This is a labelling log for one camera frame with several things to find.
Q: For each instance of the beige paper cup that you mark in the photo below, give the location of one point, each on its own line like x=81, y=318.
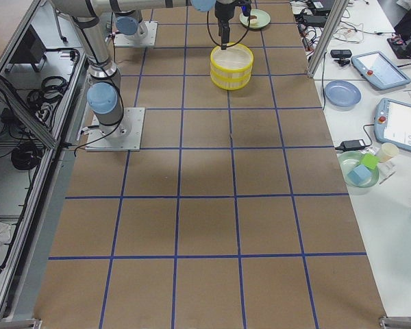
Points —
x=387, y=151

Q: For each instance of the green foam cube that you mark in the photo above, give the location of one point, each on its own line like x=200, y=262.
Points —
x=370, y=161

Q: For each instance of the green bowl with blocks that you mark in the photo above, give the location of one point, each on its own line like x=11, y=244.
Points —
x=350, y=159

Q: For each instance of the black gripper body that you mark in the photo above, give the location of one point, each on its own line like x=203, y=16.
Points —
x=222, y=13

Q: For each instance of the white bun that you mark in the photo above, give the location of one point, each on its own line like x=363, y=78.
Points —
x=253, y=20

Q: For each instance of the blue round plate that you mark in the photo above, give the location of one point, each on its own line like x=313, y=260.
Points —
x=342, y=93

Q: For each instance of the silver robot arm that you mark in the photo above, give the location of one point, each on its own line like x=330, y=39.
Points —
x=85, y=19
x=131, y=24

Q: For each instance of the teach pendant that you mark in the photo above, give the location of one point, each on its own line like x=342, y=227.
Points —
x=393, y=123
x=379, y=71

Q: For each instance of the aluminium frame post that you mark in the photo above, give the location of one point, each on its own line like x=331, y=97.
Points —
x=332, y=23

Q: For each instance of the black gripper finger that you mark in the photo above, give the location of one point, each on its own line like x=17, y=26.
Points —
x=222, y=42
x=227, y=35

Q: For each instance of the black power adapter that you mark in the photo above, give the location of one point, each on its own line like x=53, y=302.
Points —
x=351, y=145

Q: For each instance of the light green round plate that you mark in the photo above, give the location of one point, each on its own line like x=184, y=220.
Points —
x=263, y=19

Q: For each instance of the black webcam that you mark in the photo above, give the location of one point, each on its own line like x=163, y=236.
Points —
x=341, y=56

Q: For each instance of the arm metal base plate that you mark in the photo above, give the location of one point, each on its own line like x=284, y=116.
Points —
x=121, y=41
x=127, y=135

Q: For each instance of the blue foam cube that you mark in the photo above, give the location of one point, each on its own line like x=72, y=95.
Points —
x=359, y=175

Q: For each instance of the teach pendant near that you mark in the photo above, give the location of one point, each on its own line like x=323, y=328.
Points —
x=393, y=123

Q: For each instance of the teach pendant far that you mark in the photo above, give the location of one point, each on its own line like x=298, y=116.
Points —
x=379, y=71

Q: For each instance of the yellow bamboo steamer layer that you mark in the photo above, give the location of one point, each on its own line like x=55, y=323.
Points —
x=229, y=83
x=234, y=62

